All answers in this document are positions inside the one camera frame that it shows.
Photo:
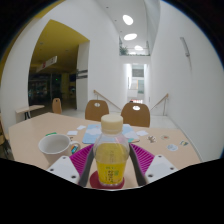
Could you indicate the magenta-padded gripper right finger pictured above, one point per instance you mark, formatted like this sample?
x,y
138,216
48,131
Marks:
x,y
160,168

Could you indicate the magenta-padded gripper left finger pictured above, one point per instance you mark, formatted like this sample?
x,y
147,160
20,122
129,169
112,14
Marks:
x,y
63,168

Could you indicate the yellow drink bottle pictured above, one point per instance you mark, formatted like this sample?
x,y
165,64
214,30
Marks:
x,y
111,156

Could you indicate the small colourful sticker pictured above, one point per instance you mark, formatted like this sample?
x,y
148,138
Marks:
x,y
75,148
184,143
151,138
165,137

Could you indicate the white ceramic mug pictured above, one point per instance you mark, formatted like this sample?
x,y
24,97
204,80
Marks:
x,y
55,146

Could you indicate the round white sticker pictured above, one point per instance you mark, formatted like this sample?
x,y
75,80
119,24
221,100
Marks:
x,y
172,147

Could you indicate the flat round red coaster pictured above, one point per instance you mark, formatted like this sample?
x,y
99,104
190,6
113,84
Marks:
x,y
94,181

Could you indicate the green card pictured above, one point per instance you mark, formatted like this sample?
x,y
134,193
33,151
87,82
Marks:
x,y
50,134

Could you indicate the small white card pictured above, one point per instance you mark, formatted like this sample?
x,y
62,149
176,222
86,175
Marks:
x,y
72,132
142,133
81,127

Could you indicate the blue cloud-print mouse pad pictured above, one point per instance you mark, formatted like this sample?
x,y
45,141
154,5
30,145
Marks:
x,y
91,133

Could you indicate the brown chair with oval cutout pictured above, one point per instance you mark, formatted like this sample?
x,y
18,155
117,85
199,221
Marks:
x,y
96,111
136,116

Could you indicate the brown wooden chair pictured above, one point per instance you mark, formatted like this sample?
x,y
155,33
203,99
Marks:
x,y
56,106

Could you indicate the wooden stair handrail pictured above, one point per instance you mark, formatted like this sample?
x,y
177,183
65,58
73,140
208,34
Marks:
x,y
106,99
160,100

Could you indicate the small beige side table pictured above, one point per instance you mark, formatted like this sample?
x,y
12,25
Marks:
x,y
29,108

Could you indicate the dark shop shelf unit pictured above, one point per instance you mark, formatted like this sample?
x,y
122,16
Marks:
x,y
43,89

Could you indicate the white hanging sign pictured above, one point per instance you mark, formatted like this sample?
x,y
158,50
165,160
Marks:
x,y
46,63

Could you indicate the green potted plant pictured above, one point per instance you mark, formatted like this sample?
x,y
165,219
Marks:
x,y
123,50

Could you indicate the group of oval ceiling lights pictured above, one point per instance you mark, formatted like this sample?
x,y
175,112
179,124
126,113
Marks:
x,y
127,20

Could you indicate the grey wall-mounted bar fixture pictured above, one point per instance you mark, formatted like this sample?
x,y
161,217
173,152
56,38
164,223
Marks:
x,y
185,46

